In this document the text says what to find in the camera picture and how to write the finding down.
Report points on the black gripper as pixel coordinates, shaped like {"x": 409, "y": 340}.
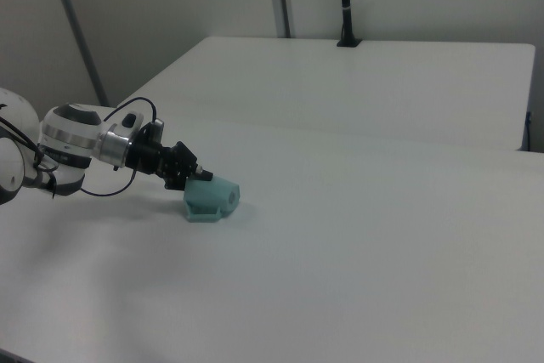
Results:
{"x": 174, "y": 163}

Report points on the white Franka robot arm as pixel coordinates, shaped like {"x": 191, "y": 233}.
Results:
{"x": 64, "y": 142}

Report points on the small silver sensor box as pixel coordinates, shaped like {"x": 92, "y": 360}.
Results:
{"x": 158, "y": 127}

